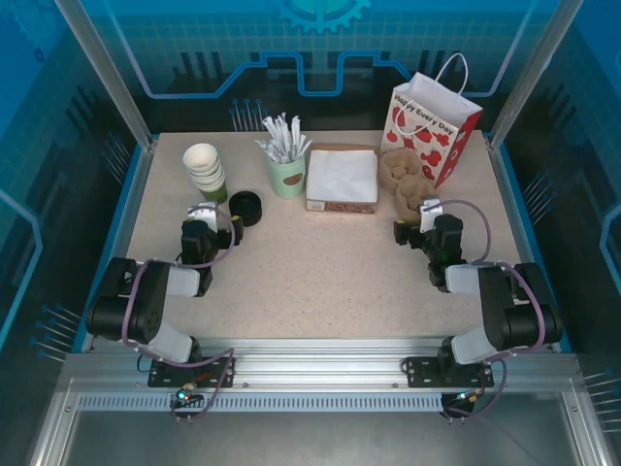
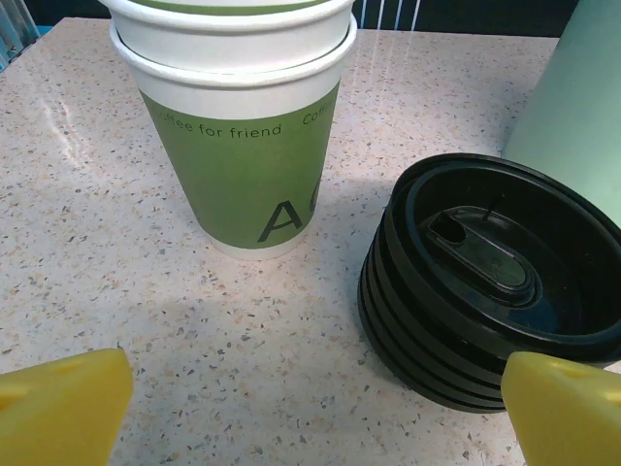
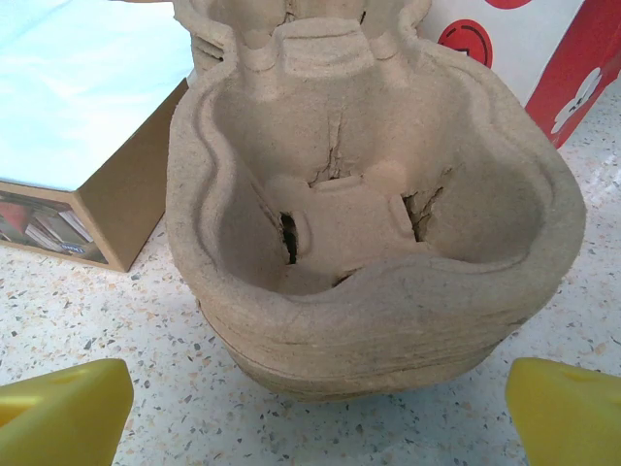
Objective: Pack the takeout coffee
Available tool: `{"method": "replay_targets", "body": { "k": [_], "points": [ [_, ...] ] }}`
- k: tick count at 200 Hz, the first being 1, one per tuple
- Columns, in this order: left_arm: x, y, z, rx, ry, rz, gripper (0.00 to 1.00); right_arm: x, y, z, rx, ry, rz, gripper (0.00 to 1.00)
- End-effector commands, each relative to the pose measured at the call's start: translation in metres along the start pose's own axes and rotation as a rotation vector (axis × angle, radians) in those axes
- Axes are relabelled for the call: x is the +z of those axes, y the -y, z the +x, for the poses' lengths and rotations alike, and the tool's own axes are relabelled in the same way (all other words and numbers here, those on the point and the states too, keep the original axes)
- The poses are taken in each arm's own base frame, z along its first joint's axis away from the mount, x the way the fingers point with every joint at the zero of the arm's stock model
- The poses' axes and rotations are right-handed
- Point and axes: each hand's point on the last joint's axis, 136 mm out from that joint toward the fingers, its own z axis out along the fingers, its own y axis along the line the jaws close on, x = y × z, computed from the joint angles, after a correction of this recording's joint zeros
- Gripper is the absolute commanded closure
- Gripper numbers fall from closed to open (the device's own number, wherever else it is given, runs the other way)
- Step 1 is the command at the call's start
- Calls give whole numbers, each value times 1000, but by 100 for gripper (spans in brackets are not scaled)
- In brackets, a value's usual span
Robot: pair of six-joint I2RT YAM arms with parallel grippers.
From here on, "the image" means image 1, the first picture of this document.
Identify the white paper napkin stack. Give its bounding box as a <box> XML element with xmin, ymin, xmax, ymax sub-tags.
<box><xmin>305</xmin><ymin>149</ymin><xmax>379</xmax><ymax>203</ymax></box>

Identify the stack of white napkins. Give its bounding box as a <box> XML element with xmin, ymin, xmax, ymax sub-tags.
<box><xmin>304</xmin><ymin>143</ymin><xmax>380</xmax><ymax>214</ymax></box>

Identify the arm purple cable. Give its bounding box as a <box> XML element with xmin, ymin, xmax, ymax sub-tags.
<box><xmin>448</xmin><ymin>198</ymin><xmax>547</xmax><ymax>423</ymax></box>
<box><xmin>120</xmin><ymin>206</ymin><xmax>238</xmax><ymax>424</ymax></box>

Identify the wide aluminium mounting rail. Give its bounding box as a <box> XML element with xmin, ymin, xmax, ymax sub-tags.
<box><xmin>62</xmin><ymin>337</ymin><xmax>583</xmax><ymax>389</ymax></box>

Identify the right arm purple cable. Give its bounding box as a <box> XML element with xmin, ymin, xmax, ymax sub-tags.
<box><xmin>448</xmin><ymin>198</ymin><xmax>547</xmax><ymax>423</ymax></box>

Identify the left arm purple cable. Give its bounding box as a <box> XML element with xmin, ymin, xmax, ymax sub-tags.
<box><xmin>120</xmin><ymin>206</ymin><xmax>238</xmax><ymax>424</ymax></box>

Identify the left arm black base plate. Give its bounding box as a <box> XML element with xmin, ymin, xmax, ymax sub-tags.
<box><xmin>147</xmin><ymin>355</ymin><xmax>238</xmax><ymax>389</ymax></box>

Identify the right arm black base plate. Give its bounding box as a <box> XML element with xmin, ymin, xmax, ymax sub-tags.
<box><xmin>405</xmin><ymin>355</ymin><xmax>496</xmax><ymax>388</ymax></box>

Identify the pale green stirrer holder cup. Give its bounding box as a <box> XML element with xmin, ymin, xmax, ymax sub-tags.
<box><xmin>268</xmin><ymin>155</ymin><xmax>307</xmax><ymax>200</ymax></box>

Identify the aluminium frame post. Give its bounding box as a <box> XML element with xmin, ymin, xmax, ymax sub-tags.
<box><xmin>53</xmin><ymin>0</ymin><xmax>159</xmax><ymax>147</ymax></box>
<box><xmin>487</xmin><ymin>0</ymin><xmax>583</xmax><ymax>147</ymax></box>

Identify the white red paper gift bag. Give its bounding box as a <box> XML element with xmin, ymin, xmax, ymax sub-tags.
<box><xmin>379</xmin><ymin>51</ymin><xmax>484</xmax><ymax>190</ymax></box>

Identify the slotted grey cable duct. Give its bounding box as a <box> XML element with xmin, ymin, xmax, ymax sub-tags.
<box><xmin>77</xmin><ymin>392</ymin><xmax>445</xmax><ymax>414</ymax></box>

